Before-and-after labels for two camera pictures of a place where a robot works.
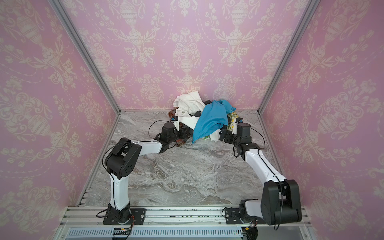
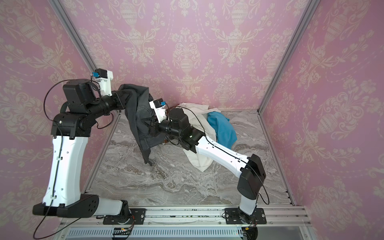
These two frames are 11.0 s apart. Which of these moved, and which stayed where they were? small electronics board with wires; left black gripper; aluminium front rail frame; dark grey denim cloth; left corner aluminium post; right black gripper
Moved: left black gripper; right black gripper; dark grey denim cloth
Stayed: left corner aluminium post; aluminium front rail frame; small electronics board with wires
